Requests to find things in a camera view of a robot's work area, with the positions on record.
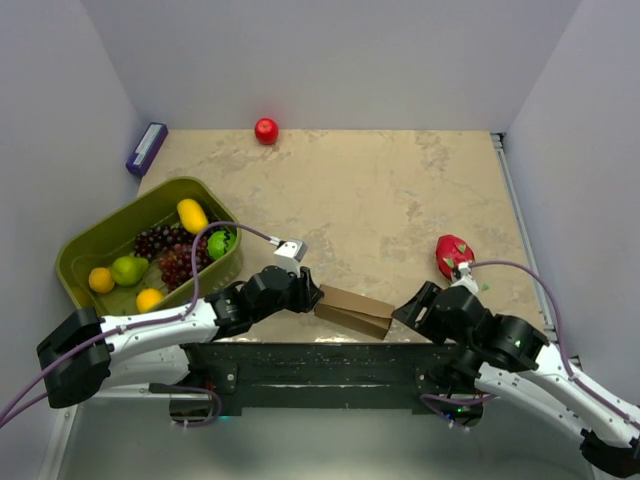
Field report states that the brown cardboard box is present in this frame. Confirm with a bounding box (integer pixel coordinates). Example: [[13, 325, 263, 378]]
[[314, 285, 395, 340]]

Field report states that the olive green plastic bin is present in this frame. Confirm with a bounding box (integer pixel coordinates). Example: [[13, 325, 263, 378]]
[[56, 177, 237, 315]]

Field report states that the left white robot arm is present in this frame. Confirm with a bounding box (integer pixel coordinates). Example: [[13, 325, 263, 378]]
[[36, 265, 324, 409]]

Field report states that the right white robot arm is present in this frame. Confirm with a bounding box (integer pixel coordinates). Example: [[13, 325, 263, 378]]
[[392, 280, 639, 478]]

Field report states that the purple rectangular box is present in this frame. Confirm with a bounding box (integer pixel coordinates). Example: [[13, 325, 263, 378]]
[[125, 122, 169, 178]]

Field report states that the red dragon fruit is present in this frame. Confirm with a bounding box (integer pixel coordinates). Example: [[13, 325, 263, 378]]
[[435, 234, 488, 294]]

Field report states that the green striped toy fruit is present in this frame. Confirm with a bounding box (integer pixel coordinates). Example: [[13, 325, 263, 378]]
[[207, 230, 236, 261]]

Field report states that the red grape bunch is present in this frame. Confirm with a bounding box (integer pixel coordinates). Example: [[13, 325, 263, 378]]
[[158, 237, 213, 292]]

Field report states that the yellow mango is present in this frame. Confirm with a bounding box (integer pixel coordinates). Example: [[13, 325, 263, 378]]
[[176, 198, 209, 235]]

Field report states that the orange fruit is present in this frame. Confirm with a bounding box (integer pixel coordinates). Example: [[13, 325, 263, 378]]
[[136, 288, 165, 313], [88, 267, 115, 294]]

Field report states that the purple grape bunch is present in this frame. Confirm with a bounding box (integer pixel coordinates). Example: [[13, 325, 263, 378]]
[[133, 225, 192, 262]]

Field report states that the green pear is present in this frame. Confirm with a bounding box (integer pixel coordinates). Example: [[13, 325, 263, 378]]
[[109, 256, 149, 287]]

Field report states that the red apple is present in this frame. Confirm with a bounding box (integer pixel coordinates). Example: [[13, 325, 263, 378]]
[[254, 118, 279, 145]]

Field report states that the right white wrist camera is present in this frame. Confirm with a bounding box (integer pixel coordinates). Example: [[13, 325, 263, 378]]
[[451, 262, 479, 295]]

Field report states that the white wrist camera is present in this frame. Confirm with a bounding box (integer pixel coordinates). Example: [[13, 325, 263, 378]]
[[451, 262, 479, 295], [274, 239, 308, 277]]

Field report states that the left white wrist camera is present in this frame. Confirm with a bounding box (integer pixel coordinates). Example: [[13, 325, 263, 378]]
[[274, 239, 308, 277]]

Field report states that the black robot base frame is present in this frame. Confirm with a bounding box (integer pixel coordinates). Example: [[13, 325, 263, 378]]
[[144, 339, 506, 431]]

